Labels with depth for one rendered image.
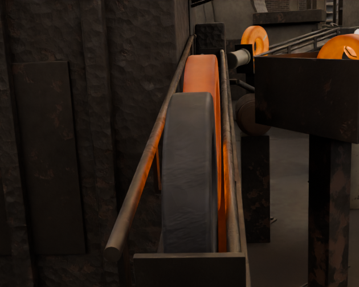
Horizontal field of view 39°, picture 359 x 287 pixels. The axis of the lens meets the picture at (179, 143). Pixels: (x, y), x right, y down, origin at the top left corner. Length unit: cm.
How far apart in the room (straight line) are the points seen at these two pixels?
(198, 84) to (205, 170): 20
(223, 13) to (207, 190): 389
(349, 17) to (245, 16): 212
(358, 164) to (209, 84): 173
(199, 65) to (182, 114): 19
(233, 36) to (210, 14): 26
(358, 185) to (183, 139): 192
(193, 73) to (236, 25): 365
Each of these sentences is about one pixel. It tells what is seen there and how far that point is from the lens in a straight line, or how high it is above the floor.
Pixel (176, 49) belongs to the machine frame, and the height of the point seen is 74.
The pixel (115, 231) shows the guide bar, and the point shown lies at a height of 64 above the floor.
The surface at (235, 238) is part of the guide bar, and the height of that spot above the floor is 60.
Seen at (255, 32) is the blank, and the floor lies 76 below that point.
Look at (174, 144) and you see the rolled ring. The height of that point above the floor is 70.
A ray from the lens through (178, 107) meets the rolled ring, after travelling 37.
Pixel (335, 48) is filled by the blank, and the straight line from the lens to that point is 107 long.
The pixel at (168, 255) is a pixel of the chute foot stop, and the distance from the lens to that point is 34.
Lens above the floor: 78
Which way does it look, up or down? 13 degrees down
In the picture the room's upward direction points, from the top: 3 degrees counter-clockwise
